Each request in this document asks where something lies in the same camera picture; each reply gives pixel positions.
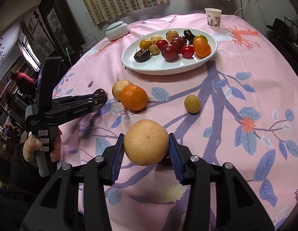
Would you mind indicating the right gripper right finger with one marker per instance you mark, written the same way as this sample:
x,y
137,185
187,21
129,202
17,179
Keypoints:
x,y
180,155

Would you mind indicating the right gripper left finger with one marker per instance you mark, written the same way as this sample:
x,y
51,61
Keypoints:
x,y
113,156

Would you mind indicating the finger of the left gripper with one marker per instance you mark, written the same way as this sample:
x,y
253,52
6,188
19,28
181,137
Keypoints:
x,y
71,111
76,99

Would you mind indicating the orange mandarin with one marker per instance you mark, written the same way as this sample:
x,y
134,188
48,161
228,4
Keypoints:
x,y
133,97
201,47

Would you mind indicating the tan round pear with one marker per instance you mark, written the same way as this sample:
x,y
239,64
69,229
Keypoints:
x,y
146,142

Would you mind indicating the small yellow-green fruit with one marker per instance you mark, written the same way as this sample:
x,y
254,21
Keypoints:
x,y
192,104

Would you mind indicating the dark purple passion fruit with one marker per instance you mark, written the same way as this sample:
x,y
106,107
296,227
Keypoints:
x,y
142,55

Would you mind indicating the yellow cherry tomato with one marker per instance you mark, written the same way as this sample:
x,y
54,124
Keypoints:
x,y
145,44

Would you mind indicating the small tan longan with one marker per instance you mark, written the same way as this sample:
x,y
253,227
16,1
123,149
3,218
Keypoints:
x,y
154,50

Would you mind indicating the brown spotted round fruit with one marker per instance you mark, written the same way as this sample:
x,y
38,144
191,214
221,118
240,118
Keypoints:
x,y
171,34

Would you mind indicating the pale yellow small fruit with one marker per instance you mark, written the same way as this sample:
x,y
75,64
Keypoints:
x,y
155,38

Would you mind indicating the red cherry tomato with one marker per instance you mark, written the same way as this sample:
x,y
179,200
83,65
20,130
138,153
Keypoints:
x,y
161,43

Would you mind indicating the green-yellow orange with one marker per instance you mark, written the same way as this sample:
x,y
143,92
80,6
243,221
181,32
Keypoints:
x,y
200,37

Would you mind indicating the person's left hand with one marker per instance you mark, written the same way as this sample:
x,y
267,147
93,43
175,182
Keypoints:
x,y
32,144

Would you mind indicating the white round plate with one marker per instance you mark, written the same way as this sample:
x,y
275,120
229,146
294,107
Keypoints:
x,y
157,65

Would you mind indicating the white lidded ceramic jar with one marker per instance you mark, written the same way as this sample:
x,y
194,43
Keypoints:
x,y
117,30

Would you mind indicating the standing fan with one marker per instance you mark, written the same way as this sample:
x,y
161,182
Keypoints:
x,y
42,45

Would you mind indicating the pink patterned tablecloth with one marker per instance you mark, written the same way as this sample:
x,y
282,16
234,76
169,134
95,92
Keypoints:
x,y
249,106

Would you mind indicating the patterned paper cup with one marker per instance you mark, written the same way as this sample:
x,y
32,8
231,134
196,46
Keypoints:
x,y
213,16

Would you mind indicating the black hat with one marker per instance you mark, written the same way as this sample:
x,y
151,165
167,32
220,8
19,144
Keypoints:
x,y
279,27

